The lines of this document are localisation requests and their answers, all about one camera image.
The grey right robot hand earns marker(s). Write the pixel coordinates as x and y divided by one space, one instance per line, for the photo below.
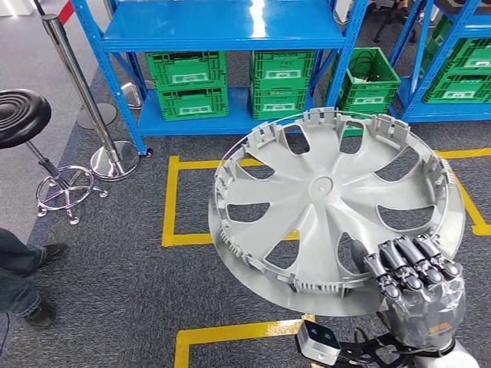
425 304

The grey plastic wheel cover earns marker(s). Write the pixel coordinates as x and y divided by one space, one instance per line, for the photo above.
322 203

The blue metal shelf rack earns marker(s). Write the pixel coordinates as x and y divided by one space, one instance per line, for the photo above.
214 25
441 113

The yellow floor tape square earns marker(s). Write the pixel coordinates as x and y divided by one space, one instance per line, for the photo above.
230 332
471 208

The black office chair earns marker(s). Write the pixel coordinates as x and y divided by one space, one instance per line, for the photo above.
395 20

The chrome stanchion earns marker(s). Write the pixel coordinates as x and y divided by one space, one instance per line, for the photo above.
132 96
115 162

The person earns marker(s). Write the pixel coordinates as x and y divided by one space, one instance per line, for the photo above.
19 274

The red barrier belt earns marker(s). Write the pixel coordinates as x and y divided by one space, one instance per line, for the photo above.
66 12

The black seat chrome stool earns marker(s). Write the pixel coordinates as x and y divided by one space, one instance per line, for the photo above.
19 117

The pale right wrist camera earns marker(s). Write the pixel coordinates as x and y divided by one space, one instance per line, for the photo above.
316 343

